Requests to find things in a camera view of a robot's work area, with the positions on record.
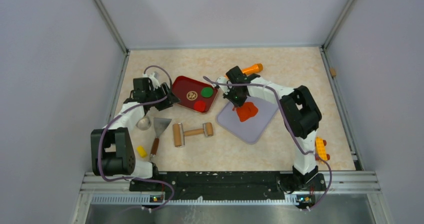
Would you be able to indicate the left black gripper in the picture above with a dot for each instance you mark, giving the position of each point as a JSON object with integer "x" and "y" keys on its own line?
{"x": 170, "y": 99}

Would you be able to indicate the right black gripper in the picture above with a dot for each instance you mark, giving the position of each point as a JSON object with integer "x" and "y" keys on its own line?
{"x": 236, "y": 103}

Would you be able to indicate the orange-red dough lump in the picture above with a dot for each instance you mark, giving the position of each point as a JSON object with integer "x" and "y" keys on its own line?
{"x": 247, "y": 111}

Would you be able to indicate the metal scraper wooden handle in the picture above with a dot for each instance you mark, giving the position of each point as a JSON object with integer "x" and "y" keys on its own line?
{"x": 160, "y": 125}

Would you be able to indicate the dark red lacquer tray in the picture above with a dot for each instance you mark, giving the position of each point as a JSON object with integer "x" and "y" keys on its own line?
{"x": 188, "y": 90}

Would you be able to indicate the wooden double-ended dough roller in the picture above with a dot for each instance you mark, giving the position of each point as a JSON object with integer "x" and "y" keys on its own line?
{"x": 179, "y": 134}

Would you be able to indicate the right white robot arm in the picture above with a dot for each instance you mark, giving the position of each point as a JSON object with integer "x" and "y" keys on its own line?
{"x": 297, "y": 106}

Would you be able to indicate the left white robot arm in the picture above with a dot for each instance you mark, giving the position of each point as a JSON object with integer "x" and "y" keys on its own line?
{"x": 111, "y": 146}

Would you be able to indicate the green dough disc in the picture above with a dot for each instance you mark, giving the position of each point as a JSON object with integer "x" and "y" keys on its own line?
{"x": 207, "y": 92}

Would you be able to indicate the red dough disc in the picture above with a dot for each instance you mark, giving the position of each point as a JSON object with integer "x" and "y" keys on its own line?
{"x": 200, "y": 106}

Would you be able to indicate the orange plastic rolling pin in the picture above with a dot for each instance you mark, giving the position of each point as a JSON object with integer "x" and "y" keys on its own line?
{"x": 254, "y": 69}

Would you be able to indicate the lavender plastic cutting board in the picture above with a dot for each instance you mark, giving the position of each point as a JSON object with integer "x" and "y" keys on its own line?
{"x": 251, "y": 130}

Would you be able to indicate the small yellow block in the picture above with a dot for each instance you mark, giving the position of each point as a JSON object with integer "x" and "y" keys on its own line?
{"x": 141, "y": 151}

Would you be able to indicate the yellow toy car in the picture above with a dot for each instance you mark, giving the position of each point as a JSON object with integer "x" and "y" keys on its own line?
{"x": 320, "y": 145}

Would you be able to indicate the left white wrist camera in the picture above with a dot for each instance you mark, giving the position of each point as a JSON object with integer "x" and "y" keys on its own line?
{"x": 154, "y": 79}

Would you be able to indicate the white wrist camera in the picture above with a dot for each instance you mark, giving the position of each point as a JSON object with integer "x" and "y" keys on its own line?
{"x": 154, "y": 79}
{"x": 222, "y": 82}

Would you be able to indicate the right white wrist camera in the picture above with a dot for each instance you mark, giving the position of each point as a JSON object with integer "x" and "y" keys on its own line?
{"x": 222, "y": 82}

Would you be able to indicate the small tan wall knob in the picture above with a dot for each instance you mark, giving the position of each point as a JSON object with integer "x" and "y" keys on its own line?
{"x": 332, "y": 72}

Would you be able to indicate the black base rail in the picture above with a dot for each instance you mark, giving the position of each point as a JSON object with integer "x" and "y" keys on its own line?
{"x": 230, "y": 185}

